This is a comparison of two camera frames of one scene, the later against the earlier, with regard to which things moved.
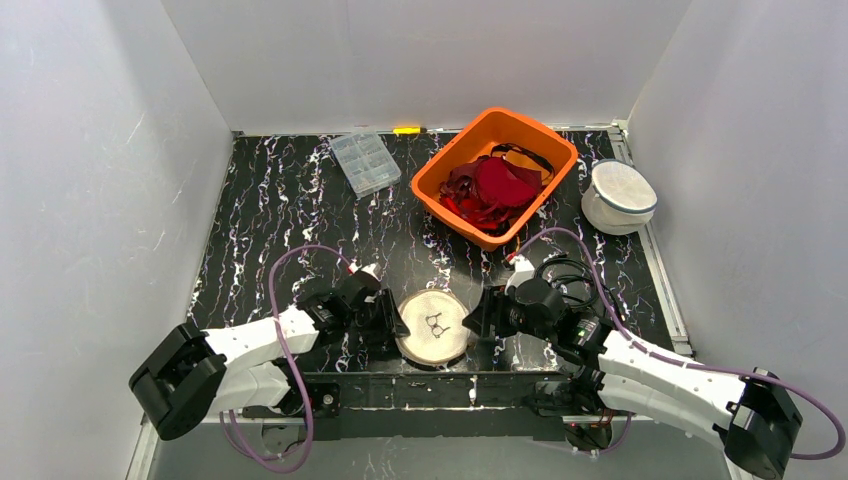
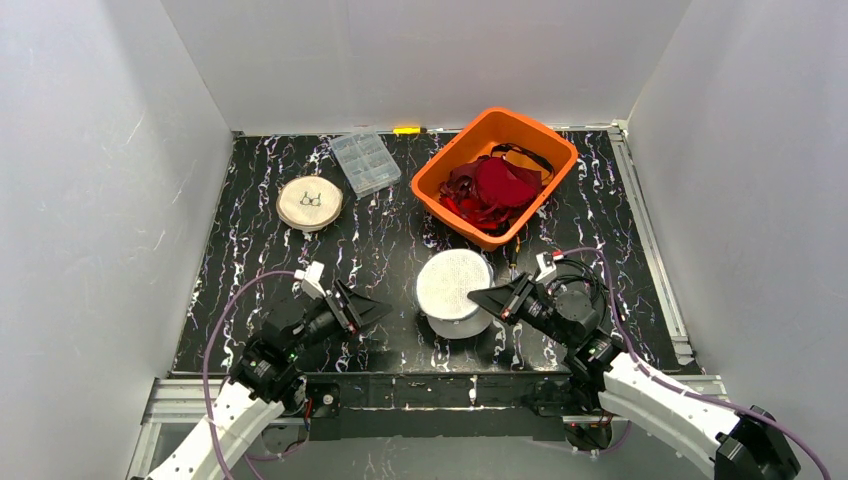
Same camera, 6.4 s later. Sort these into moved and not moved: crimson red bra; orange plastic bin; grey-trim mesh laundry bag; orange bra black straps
Moved: grey-trim mesh laundry bag
Not moved: orange bra black straps; crimson red bra; orange plastic bin
